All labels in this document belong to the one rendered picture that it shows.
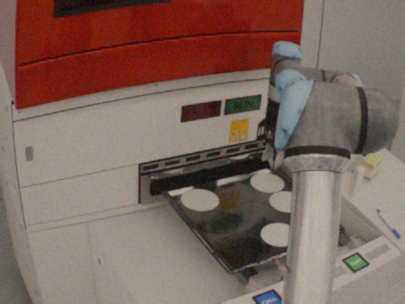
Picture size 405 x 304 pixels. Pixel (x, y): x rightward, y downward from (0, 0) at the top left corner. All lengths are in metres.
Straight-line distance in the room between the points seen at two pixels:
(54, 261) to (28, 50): 0.69
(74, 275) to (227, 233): 0.52
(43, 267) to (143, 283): 0.39
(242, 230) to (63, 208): 0.48
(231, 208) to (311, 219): 0.68
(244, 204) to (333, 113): 0.72
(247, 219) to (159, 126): 0.33
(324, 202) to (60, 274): 1.00
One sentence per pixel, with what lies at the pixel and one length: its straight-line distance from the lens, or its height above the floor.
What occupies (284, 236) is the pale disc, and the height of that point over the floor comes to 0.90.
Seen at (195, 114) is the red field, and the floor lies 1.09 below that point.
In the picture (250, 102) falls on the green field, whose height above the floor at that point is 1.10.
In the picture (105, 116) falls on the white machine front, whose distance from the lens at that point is 1.40.
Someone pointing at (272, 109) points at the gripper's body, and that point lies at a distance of 1.38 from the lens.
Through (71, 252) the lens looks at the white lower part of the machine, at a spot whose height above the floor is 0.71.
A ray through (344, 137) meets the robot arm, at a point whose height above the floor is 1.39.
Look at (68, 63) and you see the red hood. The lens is 1.25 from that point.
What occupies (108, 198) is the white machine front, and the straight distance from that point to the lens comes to 1.53.
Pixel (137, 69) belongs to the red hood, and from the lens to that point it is 1.32.
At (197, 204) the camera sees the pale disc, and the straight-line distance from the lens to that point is 1.50.
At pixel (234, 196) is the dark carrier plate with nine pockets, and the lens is 1.54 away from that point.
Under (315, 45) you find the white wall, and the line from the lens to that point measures 3.77.
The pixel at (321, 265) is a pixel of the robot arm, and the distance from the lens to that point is 0.84.
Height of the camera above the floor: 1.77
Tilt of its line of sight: 30 degrees down
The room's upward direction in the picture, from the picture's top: 5 degrees clockwise
